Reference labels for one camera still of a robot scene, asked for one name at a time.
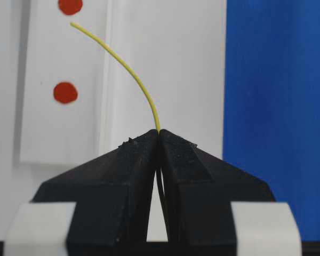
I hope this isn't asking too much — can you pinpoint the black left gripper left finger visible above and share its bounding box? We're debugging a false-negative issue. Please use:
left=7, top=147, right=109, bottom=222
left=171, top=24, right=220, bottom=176
left=4, top=129, right=161, bottom=256

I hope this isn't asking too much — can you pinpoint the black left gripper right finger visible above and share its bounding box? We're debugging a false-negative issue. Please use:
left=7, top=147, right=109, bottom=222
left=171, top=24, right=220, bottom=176
left=158, top=129, right=302, bottom=256

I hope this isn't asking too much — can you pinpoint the yellow solder wire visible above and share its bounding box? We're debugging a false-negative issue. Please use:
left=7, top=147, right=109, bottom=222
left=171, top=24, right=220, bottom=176
left=70, top=21, right=169, bottom=242

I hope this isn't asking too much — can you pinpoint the orange dot mark lower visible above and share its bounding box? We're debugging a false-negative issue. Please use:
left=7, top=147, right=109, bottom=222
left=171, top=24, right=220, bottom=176
left=53, top=82, right=78, bottom=104

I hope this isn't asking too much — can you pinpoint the orange dot mark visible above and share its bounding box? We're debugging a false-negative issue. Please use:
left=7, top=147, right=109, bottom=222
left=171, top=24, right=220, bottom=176
left=58, top=0, right=83, bottom=15
left=53, top=82, right=78, bottom=104

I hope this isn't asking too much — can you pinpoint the orange dot mark middle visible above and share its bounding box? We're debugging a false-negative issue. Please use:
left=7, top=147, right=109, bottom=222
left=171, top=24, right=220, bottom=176
left=58, top=0, right=83, bottom=15

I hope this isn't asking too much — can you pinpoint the blue mat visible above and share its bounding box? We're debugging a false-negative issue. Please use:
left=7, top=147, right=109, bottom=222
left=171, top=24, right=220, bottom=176
left=223, top=1, right=320, bottom=241

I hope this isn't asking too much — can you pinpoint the white marked board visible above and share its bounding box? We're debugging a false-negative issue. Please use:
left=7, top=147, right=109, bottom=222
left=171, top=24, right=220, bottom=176
left=20, top=1, right=108, bottom=165

